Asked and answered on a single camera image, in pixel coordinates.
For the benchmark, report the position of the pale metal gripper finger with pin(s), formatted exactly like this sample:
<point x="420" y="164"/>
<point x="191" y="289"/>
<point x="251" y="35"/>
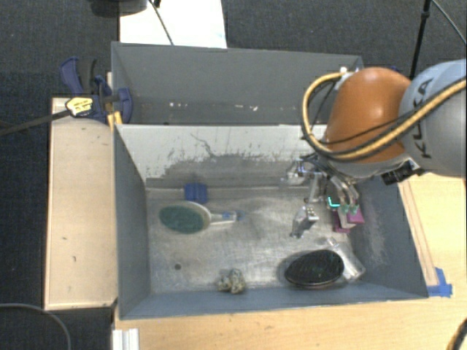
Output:
<point x="300" y="220"/>
<point x="311" y="217"/>

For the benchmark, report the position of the purple block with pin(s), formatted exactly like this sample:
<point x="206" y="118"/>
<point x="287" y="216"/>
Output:
<point x="346" y="221"/>

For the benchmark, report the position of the grey metal bin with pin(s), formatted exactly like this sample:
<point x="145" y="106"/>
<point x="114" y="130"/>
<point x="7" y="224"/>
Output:
<point x="226" y="239"/>

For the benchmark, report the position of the grey-green lumpy rock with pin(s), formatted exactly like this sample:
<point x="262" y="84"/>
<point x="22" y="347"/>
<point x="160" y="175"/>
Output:
<point x="232" y="281"/>

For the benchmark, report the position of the blue plastic block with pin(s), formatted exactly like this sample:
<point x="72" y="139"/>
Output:
<point x="196" y="192"/>

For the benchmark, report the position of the pale wood board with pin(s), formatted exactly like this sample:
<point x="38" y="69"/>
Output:
<point x="80" y="210"/>

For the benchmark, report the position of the black cylinder on white bracket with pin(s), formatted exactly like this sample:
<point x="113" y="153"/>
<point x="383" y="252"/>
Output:
<point x="397" y="174"/>

